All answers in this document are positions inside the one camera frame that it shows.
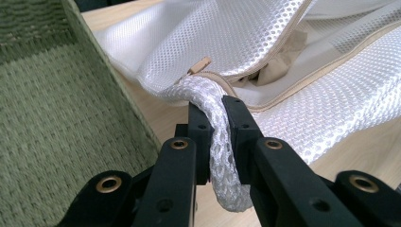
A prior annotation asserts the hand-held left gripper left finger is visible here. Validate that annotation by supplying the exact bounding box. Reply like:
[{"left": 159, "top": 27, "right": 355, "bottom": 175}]
[{"left": 131, "top": 102, "right": 216, "bottom": 227}]

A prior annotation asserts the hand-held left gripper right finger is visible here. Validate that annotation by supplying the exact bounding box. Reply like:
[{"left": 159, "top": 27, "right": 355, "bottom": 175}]
[{"left": 221, "top": 95, "right": 363, "bottom": 227}]

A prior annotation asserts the beige garment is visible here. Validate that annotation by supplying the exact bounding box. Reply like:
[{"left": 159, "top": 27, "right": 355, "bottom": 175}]
[{"left": 233, "top": 29, "right": 308, "bottom": 88}]

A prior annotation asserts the green woven basket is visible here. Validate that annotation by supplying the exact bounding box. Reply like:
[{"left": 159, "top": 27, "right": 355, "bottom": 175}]
[{"left": 0, "top": 0, "right": 162, "bottom": 227}]

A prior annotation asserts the white mesh laundry bag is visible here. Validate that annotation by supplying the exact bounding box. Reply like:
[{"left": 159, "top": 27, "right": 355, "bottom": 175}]
[{"left": 93, "top": 0, "right": 401, "bottom": 213}]

